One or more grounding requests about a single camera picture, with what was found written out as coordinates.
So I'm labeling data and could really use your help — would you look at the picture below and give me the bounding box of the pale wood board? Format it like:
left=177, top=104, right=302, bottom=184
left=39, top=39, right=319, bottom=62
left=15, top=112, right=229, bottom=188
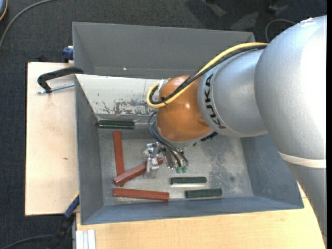
left=24, top=62, right=80, bottom=216

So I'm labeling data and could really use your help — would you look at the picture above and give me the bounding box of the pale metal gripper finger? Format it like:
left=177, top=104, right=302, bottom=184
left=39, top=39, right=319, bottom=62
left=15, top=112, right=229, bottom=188
left=145, top=157, right=160, bottom=179
left=143, top=142, right=160, bottom=158

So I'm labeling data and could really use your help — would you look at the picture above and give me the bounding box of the red-brown block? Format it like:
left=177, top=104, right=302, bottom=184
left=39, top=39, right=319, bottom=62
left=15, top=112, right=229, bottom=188
left=113, top=157, right=164, bottom=187
left=112, top=131, right=126, bottom=176
left=112, top=187, right=170, bottom=202

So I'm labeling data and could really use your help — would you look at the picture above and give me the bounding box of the grey metal bin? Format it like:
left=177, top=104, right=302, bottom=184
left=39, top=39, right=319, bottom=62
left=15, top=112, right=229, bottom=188
left=72, top=21, right=305, bottom=226

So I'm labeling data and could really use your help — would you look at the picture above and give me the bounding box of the dark green flat block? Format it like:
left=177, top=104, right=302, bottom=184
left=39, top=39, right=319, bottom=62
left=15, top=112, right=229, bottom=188
left=98, top=119, right=136, bottom=130
left=185, top=188, right=223, bottom=199
left=170, top=176, right=208, bottom=185

